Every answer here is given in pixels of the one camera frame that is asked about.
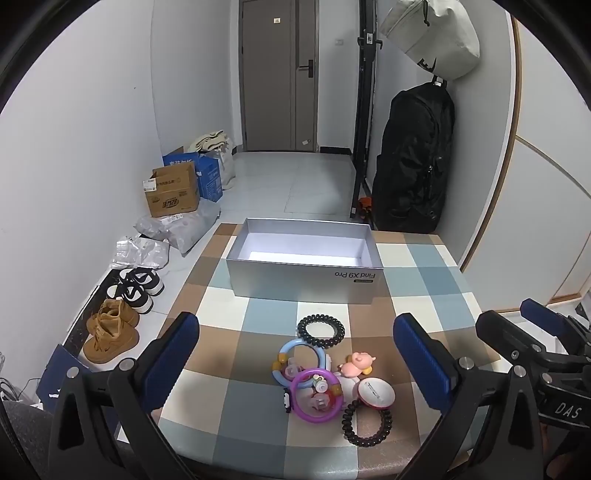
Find black white sneaker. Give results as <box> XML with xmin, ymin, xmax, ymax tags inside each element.
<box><xmin>106</xmin><ymin>282</ymin><xmax>153</xmax><ymax>314</ymax></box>
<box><xmin>119</xmin><ymin>267</ymin><xmax>164</xmax><ymax>296</ymax></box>

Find black door handle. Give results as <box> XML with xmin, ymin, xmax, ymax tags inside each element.
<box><xmin>297</xmin><ymin>59</ymin><xmax>315</xmax><ymax>78</ymax></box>

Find silver phone box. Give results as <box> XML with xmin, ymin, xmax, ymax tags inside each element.
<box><xmin>226</xmin><ymin>218</ymin><xmax>385</xmax><ymax>304</ymax></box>

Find pink pig toy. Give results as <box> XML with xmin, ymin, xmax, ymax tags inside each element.
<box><xmin>339</xmin><ymin>352</ymin><xmax>377</xmax><ymax>378</ymax></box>

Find red rimmed pin badge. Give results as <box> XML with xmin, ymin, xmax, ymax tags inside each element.
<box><xmin>356</xmin><ymin>377</ymin><xmax>396</xmax><ymax>410</ymax></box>

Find black backpack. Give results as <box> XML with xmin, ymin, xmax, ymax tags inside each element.
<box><xmin>372</xmin><ymin>80</ymin><xmax>456</xmax><ymax>234</ymax></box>

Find grey door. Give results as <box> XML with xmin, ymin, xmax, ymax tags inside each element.
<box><xmin>238</xmin><ymin>0</ymin><xmax>320</xmax><ymax>152</ymax></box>

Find black metal stand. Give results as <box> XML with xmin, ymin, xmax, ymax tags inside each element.
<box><xmin>349</xmin><ymin>0</ymin><xmax>383</xmax><ymax>219</ymax></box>

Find purple ring bracelet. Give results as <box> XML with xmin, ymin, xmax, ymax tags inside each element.
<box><xmin>289</xmin><ymin>367</ymin><xmax>344</xmax><ymax>424</ymax></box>

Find tan suede shoe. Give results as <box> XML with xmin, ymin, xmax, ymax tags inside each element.
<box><xmin>82</xmin><ymin>315</ymin><xmax>139</xmax><ymax>364</ymax></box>
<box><xmin>98</xmin><ymin>299</ymin><xmax>139</xmax><ymax>327</ymax></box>

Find blue shoe box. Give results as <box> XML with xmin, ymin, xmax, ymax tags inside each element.
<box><xmin>36</xmin><ymin>345</ymin><xmax>89</xmax><ymax>414</ymax></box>

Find blue cardboard box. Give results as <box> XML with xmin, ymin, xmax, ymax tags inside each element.
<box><xmin>162</xmin><ymin>152</ymin><xmax>222</xmax><ymax>202</ymax></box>

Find grey plastic mailer bag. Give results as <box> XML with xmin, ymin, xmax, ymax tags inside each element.
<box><xmin>134</xmin><ymin>199</ymin><xmax>221</xmax><ymax>256</ymax></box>

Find beige cloth bag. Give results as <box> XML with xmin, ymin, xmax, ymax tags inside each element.
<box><xmin>185</xmin><ymin>130</ymin><xmax>236</xmax><ymax>191</ymax></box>

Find checkered tablecloth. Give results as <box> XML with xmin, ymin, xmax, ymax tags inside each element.
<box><xmin>137</xmin><ymin>224</ymin><xmax>499</xmax><ymax>479</ymax></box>

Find blue ring bracelet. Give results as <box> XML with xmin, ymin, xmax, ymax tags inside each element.
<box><xmin>270</xmin><ymin>337</ymin><xmax>328</xmax><ymax>387</ymax></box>

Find red charm trinket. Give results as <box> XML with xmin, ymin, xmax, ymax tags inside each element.
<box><xmin>308</xmin><ymin>392</ymin><xmax>332</xmax><ymax>412</ymax></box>

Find white canvas bag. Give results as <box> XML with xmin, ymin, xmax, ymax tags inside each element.
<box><xmin>380</xmin><ymin>0</ymin><xmax>480</xmax><ymax>81</ymax></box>

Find brown cardboard box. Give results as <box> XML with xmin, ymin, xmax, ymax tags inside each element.
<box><xmin>143</xmin><ymin>161</ymin><xmax>200</xmax><ymax>218</ymax></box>

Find silver plastic bag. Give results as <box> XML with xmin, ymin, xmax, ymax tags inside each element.
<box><xmin>111</xmin><ymin>236</ymin><xmax>169</xmax><ymax>270</ymax></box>

